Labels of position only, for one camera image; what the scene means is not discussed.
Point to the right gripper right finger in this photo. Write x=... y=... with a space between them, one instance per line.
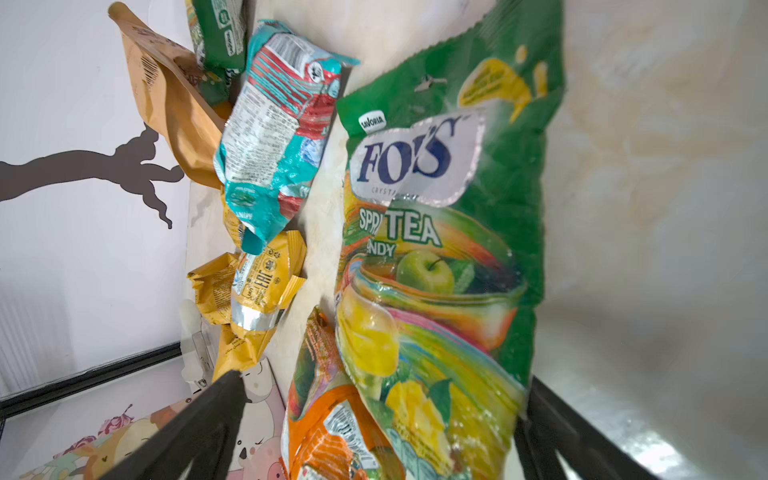
x=552 y=435

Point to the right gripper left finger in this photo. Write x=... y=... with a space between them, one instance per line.
x=198 y=443

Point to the orange snack packet small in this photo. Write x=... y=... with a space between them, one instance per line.
x=328 y=433

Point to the green Fox's candy bag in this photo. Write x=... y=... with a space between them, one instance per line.
x=441 y=265

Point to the teal snack packet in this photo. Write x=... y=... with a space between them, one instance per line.
x=274 y=140

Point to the yellow green snack packet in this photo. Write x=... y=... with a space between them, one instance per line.
x=217 y=30

